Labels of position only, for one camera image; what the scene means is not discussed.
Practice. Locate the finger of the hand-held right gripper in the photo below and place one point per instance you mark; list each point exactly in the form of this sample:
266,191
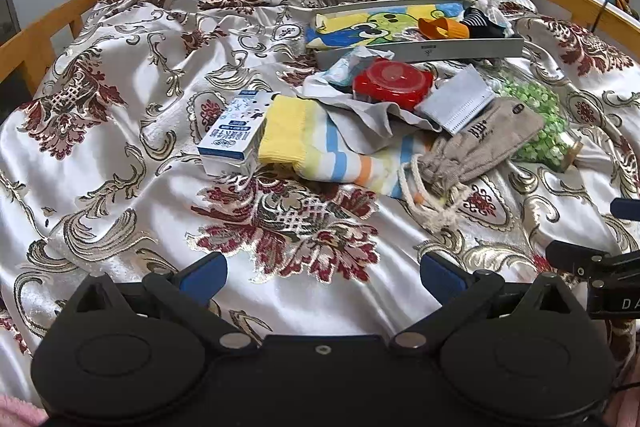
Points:
575,257
627,208

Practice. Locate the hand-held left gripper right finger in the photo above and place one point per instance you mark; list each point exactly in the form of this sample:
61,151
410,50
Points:
442,279

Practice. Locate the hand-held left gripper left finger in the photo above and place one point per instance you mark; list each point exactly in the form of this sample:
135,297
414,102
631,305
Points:
205,279

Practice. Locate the yellow striped cloth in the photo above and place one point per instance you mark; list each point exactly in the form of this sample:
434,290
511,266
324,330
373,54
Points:
310,147

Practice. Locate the grey cloth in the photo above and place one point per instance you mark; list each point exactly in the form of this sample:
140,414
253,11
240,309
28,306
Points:
370,122

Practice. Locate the grey box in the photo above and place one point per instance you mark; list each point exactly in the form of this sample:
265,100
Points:
465,48

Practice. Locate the dark striped sock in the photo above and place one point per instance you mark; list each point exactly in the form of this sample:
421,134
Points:
477,24

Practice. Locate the blue white soft packet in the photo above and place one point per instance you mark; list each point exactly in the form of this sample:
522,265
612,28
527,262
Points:
345,69

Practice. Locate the jar of green paper stars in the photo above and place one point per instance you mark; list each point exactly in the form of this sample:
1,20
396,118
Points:
535,107

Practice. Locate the blue white milk carton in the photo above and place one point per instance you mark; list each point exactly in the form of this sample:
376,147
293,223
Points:
230,137

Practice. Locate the grey face mask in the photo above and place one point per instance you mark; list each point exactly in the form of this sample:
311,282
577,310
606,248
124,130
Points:
457,99

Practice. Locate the red lidded container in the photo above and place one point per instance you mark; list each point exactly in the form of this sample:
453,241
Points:
392,79

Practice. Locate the pink fluffy fabric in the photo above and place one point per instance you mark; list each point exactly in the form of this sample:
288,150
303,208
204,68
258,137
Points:
15,412

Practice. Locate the colourful cartoon cloth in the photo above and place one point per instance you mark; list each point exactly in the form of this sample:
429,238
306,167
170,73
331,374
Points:
380,24

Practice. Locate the wooden bed frame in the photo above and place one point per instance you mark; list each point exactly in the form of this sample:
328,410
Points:
40,29

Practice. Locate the grey framed wall panel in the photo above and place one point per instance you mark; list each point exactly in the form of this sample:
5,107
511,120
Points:
7,7

